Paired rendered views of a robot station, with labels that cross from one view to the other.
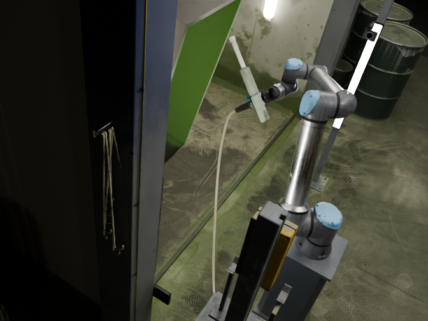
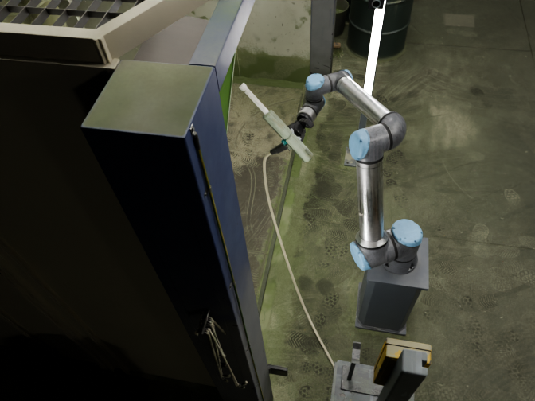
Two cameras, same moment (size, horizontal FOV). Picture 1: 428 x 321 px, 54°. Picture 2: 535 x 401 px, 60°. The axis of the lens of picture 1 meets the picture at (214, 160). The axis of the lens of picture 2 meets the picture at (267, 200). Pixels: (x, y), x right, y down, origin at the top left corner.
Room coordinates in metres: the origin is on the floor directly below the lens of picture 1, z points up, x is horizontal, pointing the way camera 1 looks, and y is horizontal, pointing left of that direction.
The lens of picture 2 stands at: (0.41, 0.20, 2.79)
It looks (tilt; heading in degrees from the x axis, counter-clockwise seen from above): 53 degrees down; 352
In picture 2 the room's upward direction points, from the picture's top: 5 degrees counter-clockwise
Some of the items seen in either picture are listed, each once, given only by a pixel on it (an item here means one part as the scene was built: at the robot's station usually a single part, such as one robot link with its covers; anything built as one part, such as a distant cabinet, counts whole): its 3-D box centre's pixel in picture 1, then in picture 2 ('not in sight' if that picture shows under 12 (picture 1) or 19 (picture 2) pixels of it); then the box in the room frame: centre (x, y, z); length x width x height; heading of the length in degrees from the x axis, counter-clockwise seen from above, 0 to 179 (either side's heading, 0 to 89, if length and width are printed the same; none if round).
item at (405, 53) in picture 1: (380, 72); (381, 1); (4.11, -1.54, 0.44); 0.59 x 0.58 x 0.89; 171
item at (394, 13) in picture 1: (386, 10); not in sight; (4.77, -1.56, 0.86); 0.54 x 0.54 x 0.01
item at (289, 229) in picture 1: (263, 251); (400, 366); (0.75, -0.19, 1.42); 0.12 x 0.06 x 0.26; 66
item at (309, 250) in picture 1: (316, 239); (400, 253); (1.47, -0.61, 0.69); 0.19 x 0.19 x 0.10
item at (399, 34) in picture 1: (397, 34); not in sight; (4.12, -1.54, 0.86); 0.54 x 0.54 x 0.01
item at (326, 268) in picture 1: (297, 278); (388, 286); (1.47, -0.61, 0.32); 0.31 x 0.31 x 0.64; 66
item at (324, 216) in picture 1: (322, 222); (403, 239); (1.47, -0.60, 0.83); 0.17 x 0.15 x 0.18; 97
